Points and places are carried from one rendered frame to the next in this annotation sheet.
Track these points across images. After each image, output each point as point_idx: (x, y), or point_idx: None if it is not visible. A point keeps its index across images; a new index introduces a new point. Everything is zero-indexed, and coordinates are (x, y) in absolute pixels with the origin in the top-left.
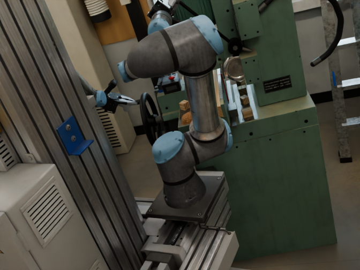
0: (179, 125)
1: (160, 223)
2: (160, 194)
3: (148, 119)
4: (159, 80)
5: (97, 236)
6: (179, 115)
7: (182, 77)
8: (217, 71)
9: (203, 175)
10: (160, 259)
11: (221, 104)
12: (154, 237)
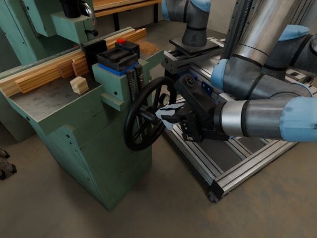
0: (160, 50)
1: (210, 60)
2: (205, 47)
3: (158, 108)
4: (125, 58)
5: None
6: (148, 57)
7: (79, 80)
8: (65, 51)
9: (177, 43)
10: (221, 41)
11: (130, 27)
12: (217, 57)
